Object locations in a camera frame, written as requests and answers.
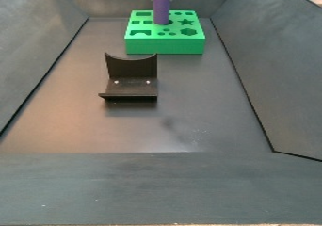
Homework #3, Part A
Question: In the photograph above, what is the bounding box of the purple cylinder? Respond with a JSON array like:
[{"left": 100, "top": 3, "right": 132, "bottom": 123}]
[{"left": 152, "top": 0, "right": 169, "bottom": 24}]

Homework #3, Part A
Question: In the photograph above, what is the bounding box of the green foam shape board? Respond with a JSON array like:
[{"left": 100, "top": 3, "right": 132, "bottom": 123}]
[{"left": 124, "top": 10, "right": 204, "bottom": 55}]

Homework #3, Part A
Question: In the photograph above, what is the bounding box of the black curved cradle stand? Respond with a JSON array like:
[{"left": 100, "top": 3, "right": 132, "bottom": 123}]
[{"left": 97, "top": 54, "right": 158, "bottom": 100}]

